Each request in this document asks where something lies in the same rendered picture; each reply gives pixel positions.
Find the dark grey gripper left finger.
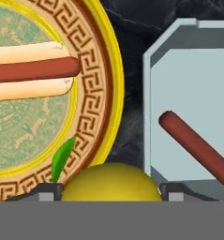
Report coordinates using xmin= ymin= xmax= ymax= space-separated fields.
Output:
xmin=5 ymin=183 xmax=65 ymax=203

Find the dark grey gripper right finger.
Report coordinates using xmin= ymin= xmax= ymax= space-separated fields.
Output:
xmin=158 ymin=182 xmax=220 ymax=203

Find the yellow vegetable with green leaf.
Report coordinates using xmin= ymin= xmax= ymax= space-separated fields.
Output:
xmin=51 ymin=135 xmax=164 ymax=203

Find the pale grey tupperware container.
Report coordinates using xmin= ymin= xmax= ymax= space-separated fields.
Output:
xmin=142 ymin=17 xmax=224 ymax=203

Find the large patterned plate yellow rim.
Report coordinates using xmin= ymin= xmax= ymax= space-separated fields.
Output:
xmin=0 ymin=0 xmax=126 ymax=203

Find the brown sausage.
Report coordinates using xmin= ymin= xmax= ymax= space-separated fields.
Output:
xmin=158 ymin=110 xmax=224 ymax=191

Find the hot dog in bun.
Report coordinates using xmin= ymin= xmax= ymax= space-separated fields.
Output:
xmin=0 ymin=40 xmax=82 ymax=102

